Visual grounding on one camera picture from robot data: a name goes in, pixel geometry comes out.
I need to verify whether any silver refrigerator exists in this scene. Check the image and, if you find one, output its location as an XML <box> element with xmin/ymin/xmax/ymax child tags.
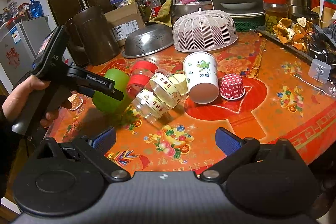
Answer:
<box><xmin>0</xmin><ymin>16</ymin><xmax>51</xmax><ymax>92</ymax></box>

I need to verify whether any green plastic cup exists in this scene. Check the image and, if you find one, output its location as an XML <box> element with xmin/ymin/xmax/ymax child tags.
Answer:
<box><xmin>92</xmin><ymin>68</ymin><xmax>131</xmax><ymax>114</ymax></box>

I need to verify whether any brown plastic pitcher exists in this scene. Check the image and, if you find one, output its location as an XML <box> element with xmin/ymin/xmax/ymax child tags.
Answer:
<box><xmin>64</xmin><ymin>5</ymin><xmax>121</xmax><ymax>68</ymax></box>

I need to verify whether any white paper cup green print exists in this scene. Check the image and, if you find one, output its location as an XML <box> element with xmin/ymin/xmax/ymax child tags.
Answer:
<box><xmin>183</xmin><ymin>52</ymin><xmax>219</xmax><ymax>104</ymax></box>

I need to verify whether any red banded clear cup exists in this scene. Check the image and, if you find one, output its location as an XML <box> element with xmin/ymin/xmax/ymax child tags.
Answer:
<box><xmin>126</xmin><ymin>59</ymin><xmax>158</xmax><ymax>99</ymax></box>

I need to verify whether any white mesh food cover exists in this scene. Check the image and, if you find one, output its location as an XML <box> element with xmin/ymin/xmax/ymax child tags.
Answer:
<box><xmin>173</xmin><ymin>10</ymin><xmax>238</xmax><ymax>53</ymax></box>

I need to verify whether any clear adhesive wall hook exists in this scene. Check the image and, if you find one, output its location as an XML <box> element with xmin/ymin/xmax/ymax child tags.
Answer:
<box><xmin>308</xmin><ymin>59</ymin><xmax>331</xmax><ymax>84</ymax></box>

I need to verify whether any steel colander bowl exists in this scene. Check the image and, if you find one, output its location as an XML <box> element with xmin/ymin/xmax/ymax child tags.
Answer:
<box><xmin>122</xmin><ymin>24</ymin><xmax>174</xmax><ymax>59</ymax></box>

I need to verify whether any clear HBD cup lower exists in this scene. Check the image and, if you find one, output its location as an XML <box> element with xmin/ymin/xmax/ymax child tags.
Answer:
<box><xmin>131</xmin><ymin>89</ymin><xmax>173</xmax><ymax>128</ymax></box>

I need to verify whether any orange polka dot cupcake liner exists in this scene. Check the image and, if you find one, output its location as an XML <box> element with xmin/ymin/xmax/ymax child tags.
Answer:
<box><xmin>68</xmin><ymin>94</ymin><xmax>84</xmax><ymax>111</ymax></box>

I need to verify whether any glass jar red lid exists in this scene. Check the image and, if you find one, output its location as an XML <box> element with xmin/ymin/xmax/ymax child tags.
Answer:
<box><xmin>263</xmin><ymin>0</ymin><xmax>289</xmax><ymax>34</ymax></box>

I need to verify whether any red label soda bottle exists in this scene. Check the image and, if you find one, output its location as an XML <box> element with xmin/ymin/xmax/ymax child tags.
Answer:
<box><xmin>150</xmin><ymin>0</ymin><xmax>161</xmax><ymax>18</ymax></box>

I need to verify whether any tray of dried orange peels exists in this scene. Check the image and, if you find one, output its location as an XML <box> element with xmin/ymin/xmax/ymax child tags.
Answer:
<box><xmin>256</xmin><ymin>17</ymin><xmax>335</xmax><ymax>67</ymax></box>

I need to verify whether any cardboard box with label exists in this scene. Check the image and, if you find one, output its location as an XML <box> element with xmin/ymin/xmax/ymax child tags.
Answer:
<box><xmin>105</xmin><ymin>2</ymin><xmax>144</xmax><ymax>47</ymax></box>

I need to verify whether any blue water bottle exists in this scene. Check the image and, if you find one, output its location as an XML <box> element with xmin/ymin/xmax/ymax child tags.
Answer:
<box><xmin>29</xmin><ymin>0</ymin><xmax>45</xmax><ymax>18</ymax></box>

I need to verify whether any red polka dot cupcake liner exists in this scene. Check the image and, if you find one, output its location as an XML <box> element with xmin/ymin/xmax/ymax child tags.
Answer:
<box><xmin>219</xmin><ymin>74</ymin><xmax>245</xmax><ymax>101</ymax></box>

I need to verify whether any person's left hand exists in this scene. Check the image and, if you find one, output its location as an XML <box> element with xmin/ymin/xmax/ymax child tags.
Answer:
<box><xmin>1</xmin><ymin>76</ymin><xmax>72</xmax><ymax>127</ymax></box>

